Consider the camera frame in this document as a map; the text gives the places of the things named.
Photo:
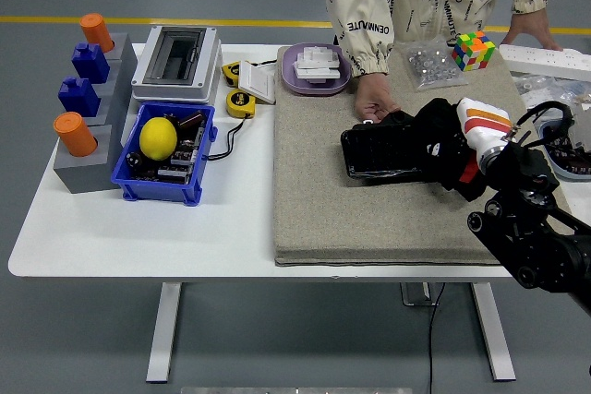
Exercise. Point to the orange cylinder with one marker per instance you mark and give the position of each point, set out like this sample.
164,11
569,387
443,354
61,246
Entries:
75,133
96,32

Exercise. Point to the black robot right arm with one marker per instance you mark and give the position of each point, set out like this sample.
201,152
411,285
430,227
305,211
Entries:
531,232

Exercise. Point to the metal bracket under table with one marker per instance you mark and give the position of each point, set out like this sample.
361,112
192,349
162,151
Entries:
415,294

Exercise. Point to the colourful puzzle cube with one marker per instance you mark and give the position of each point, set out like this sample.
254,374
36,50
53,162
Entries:
473,51

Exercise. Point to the grey-brown mat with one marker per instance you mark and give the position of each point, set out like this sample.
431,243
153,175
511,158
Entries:
323,209

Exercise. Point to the clear bag of metal nuts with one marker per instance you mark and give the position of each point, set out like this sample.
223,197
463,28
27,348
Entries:
432,66

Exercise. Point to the purple plate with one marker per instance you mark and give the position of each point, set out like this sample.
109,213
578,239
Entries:
292,80

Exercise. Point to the blue plastic bin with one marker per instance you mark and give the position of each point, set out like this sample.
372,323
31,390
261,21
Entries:
158,188

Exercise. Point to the yellow lemon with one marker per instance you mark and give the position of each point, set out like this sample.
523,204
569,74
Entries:
158,138

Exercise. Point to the person's left hand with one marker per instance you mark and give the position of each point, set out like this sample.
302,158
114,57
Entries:
531,29

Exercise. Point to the black round capacitor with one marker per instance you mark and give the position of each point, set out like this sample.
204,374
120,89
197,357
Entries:
135,159

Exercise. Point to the stack of white switch parts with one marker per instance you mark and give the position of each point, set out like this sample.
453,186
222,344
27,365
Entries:
317,64

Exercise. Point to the grey stepped block holder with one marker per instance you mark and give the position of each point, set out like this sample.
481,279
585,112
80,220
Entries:
84,177

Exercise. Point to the black glossy display panel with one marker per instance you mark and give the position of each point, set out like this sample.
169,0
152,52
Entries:
378,149

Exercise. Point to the grey electrical distribution box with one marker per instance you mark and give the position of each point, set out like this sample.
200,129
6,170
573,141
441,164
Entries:
176,59

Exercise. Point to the black rag with red label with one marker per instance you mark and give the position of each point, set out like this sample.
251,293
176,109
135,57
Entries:
434,122

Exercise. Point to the person's right hand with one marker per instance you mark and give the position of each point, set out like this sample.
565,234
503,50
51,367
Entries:
371,96

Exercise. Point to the pile of dark circuit boards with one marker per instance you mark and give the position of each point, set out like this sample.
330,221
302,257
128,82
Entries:
178,161

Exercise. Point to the white power strip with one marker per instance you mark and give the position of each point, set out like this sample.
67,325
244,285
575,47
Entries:
545,58

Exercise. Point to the yellow tape measure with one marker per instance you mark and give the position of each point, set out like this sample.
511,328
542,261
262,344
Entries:
240,103
230,73

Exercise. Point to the white table leg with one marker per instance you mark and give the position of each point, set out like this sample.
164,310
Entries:
494,334
164,334

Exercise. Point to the blue tray of electronic parts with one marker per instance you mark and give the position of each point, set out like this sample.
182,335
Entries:
572,168

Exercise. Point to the clear bags of small parts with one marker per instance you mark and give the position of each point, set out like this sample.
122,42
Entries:
540,89

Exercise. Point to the person's right forearm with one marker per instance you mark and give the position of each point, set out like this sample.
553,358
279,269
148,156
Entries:
367,36

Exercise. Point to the white wall switch panel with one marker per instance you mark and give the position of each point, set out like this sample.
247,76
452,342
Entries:
257,82

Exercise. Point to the brown cylindrical capacitor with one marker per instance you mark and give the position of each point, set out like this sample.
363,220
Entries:
191,119

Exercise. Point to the blue notched block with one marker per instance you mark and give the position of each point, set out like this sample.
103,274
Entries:
90,63
78,98

